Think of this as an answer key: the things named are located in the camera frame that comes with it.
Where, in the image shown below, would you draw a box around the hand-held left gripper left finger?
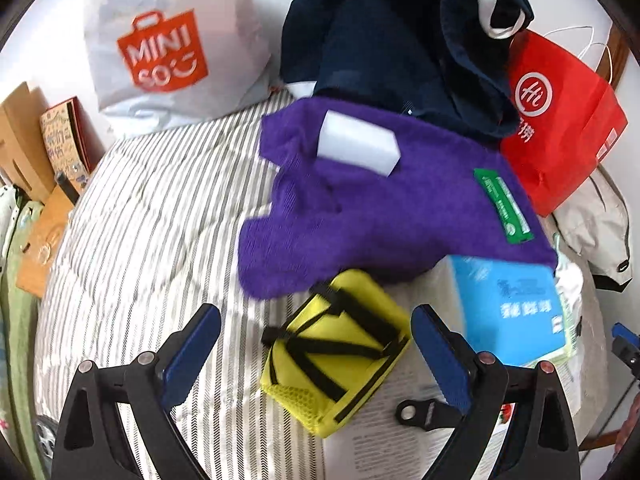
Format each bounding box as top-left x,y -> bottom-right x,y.
51,303 -> 223,480

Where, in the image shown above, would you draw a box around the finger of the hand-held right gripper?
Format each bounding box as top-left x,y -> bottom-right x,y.
611,322 -> 640,377

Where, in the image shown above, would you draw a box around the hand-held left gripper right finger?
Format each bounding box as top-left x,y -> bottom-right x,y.
411,304 -> 581,480

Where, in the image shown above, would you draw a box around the yellow pouch black straps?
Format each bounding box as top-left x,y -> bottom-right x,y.
260,268 -> 413,436

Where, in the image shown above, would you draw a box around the blue tissue packet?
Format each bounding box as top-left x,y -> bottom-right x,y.
445,255 -> 566,367

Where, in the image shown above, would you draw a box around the white printed plastic package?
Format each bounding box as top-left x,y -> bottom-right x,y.
322,252 -> 596,480

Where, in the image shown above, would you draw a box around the light grey cloth bag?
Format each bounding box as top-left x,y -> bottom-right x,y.
552,165 -> 633,291

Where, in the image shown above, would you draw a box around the purple towel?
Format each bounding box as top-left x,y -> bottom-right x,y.
237,97 -> 558,303

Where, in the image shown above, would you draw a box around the striped bedding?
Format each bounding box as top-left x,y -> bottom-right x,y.
32,100 -> 601,480

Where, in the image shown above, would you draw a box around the green wipes packet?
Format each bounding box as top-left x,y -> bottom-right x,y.
473,167 -> 532,245

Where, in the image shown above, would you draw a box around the green cloth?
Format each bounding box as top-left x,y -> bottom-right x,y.
0,185 -> 51,480

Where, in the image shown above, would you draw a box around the flat cardboard piece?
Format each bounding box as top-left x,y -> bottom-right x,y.
15,187 -> 76,298

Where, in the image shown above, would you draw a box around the red paper bag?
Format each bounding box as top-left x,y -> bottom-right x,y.
500,25 -> 628,218

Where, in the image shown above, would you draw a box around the white sponge block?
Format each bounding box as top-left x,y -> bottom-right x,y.
316,110 -> 402,177

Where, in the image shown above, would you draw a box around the printed kraft box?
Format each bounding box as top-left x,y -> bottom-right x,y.
40,97 -> 98,191

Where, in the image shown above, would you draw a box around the plain cardboard box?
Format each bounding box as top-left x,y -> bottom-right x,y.
0,82 -> 56,201

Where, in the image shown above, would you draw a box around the navy blue garment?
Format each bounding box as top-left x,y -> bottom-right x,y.
279,0 -> 536,141

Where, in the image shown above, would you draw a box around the white shopping bag orange logo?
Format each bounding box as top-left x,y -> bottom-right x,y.
82,0 -> 281,136

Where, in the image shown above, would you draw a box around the black plastic strap clip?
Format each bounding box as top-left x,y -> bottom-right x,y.
396,399 -> 453,433

